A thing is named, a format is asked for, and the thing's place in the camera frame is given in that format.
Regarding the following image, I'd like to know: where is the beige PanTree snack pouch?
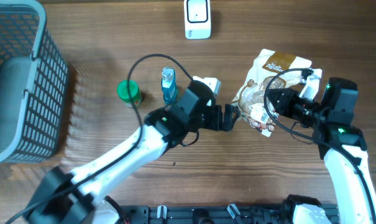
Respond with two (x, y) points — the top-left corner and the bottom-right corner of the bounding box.
(231, 49), (312, 137)

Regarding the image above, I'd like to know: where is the blue bottle with white cap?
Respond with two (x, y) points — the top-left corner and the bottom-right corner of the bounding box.
(161, 67), (178, 104)

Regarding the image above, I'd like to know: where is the green lid jar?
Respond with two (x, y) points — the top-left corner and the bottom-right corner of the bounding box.
(117, 80), (142, 108)

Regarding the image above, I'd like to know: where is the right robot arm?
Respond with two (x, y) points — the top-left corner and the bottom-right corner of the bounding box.
(264, 78), (376, 223)

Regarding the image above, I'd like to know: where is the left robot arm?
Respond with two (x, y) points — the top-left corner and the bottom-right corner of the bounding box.
(22, 81), (240, 223)

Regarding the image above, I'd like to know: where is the white barcode scanner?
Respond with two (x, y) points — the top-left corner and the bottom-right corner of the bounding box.
(183, 0), (211, 40)

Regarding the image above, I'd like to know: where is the grey plastic mesh basket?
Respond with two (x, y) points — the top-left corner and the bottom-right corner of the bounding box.
(0, 1), (69, 164)

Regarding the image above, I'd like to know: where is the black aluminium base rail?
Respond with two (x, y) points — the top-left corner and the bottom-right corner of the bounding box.
(119, 203), (341, 224)

